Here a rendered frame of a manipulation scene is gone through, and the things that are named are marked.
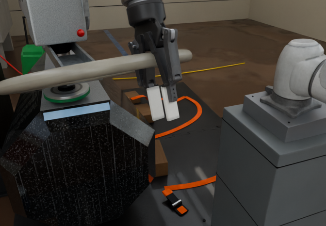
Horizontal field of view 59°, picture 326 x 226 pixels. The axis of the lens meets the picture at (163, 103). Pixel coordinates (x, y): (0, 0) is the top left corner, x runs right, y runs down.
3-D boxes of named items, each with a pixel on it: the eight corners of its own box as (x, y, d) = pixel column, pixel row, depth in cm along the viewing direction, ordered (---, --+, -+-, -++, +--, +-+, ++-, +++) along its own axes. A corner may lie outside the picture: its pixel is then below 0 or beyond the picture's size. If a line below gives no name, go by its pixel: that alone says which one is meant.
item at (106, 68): (4, 96, 88) (1, 86, 87) (149, 70, 108) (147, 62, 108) (-18, 96, 44) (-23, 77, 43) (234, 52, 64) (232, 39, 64)
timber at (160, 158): (168, 175, 210) (168, 162, 204) (151, 177, 208) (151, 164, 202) (159, 151, 236) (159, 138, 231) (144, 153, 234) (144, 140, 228)
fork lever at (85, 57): (32, 43, 148) (30, 34, 145) (71, 39, 156) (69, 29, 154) (55, 88, 92) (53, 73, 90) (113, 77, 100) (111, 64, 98)
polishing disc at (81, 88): (48, 83, 149) (47, 81, 149) (89, 80, 153) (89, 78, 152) (40, 101, 131) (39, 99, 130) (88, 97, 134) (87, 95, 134)
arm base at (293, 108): (280, 87, 136) (282, 76, 134) (322, 106, 119) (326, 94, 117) (251, 96, 129) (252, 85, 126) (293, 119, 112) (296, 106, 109)
